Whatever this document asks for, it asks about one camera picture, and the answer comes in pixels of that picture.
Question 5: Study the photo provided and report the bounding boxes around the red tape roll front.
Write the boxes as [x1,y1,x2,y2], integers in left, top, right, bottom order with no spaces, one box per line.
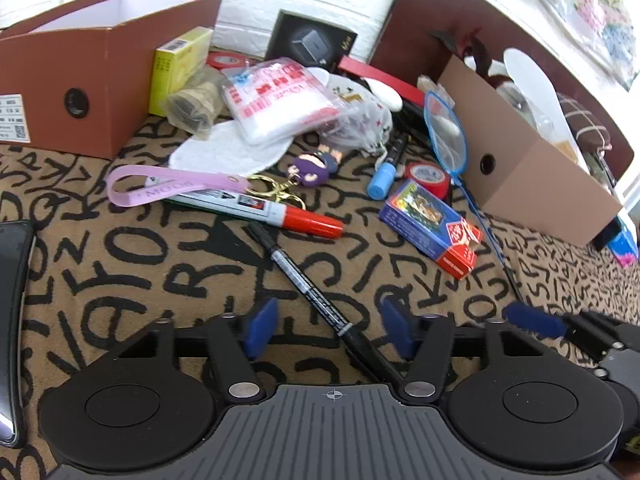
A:
[405,160,450,202]

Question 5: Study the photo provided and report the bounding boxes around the white round pad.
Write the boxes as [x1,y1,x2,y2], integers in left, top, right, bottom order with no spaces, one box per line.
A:
[168,120,293,177]

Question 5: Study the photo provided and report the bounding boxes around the playing card box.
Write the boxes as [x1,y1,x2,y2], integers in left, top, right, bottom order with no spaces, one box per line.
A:
[378,179,483,280]

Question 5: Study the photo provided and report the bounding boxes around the white printed cloth pouch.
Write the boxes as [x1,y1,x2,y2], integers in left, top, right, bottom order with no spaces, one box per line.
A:
[318,75,402,164]

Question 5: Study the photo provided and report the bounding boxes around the blue rim small net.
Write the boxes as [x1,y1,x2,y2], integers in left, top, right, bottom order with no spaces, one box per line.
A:
[423,91,524,302]

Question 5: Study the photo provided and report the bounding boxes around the pink wrist strap keychain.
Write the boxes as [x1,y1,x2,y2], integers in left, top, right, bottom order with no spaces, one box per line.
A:
[105,164,309,212]

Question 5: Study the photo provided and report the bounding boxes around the purple cartoon figure keychain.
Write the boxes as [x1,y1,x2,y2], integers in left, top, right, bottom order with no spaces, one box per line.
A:
[288,144,343,188]

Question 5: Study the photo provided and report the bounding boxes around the red white plastic packet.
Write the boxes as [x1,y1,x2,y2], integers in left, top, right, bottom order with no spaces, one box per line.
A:
[221,58,345,146]

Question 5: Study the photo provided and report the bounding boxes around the thin black pen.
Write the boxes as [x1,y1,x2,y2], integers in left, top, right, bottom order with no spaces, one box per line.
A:
[246,222,402,388]

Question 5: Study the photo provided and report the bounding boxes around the letter pattern tan rug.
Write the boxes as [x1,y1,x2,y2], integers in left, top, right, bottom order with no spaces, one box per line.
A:
[1,146,639,479]

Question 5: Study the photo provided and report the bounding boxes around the tan cardboard box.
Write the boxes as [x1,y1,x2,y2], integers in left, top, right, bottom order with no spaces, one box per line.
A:
[438,55,622,246]

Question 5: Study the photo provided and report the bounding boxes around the dark brown shoe box lid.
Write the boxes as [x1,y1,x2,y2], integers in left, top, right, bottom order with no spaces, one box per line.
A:
[369,0,634,180]

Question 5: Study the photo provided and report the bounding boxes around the red tape roll rear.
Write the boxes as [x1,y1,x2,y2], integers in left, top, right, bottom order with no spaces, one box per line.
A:
[206,51,250,70]

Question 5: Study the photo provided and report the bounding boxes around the black smartphone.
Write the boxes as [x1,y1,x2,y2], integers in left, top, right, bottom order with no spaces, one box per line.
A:
[0,220,35,448]

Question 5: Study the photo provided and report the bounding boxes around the blue cap black marker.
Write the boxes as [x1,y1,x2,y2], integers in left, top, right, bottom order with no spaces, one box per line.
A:
[367,132,409,200]

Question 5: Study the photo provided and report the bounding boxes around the red cap white marker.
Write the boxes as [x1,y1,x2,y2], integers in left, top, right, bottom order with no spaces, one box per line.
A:
[170,190,344,238]

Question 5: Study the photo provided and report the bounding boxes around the red tape roll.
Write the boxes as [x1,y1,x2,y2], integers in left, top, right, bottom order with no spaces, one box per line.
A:
[405,160,450,202]
[206,51,250,70]

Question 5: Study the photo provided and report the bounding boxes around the yellow green medicine box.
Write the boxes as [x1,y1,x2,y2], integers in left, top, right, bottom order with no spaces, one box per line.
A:
[149,26,214,116]

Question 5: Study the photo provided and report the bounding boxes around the white shoe insole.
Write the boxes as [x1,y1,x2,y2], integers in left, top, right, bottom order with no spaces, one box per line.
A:
[503,48,589,172]

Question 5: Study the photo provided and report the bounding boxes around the black charger box upright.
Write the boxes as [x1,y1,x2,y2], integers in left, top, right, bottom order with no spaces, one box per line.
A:
[264,10,357,73]

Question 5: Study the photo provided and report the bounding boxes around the brown shoe box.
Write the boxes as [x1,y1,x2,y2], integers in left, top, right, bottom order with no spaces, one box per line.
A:
[0,0,222,159]

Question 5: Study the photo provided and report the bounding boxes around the clear bag brown items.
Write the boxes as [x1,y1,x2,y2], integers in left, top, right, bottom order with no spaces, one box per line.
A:
[162,65,226,140]

